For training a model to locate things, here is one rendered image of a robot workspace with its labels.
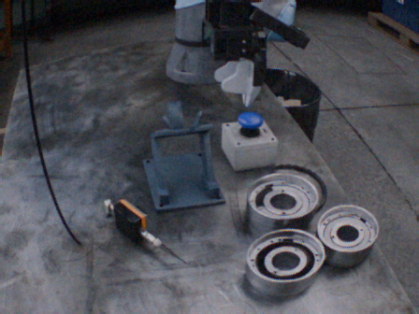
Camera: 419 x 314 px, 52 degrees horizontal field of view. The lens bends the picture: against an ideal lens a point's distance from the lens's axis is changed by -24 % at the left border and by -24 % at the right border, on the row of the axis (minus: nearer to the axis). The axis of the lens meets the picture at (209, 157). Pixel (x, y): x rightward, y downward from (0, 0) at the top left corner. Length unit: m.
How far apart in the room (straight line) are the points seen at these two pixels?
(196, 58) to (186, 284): 0.57
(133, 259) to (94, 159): 0.25
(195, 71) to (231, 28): 0.37
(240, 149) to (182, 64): 0.34
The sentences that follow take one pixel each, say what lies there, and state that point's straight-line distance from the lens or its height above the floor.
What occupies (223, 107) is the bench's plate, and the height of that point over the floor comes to 0.80.
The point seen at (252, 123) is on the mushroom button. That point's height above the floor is 0.87.
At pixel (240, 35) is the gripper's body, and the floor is 1.03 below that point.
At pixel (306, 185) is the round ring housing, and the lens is 0.78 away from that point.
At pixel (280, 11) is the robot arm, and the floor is 1.00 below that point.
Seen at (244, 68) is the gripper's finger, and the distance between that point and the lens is 0.79.
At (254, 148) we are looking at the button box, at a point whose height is 0.84.
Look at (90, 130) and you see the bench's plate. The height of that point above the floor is 0.80.
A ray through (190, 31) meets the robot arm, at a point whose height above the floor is 0.92.
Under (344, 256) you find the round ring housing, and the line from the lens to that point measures 0.68.
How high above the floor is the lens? 1.30
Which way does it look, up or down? 34 degrees down
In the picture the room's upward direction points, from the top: 1 degrees clockwise
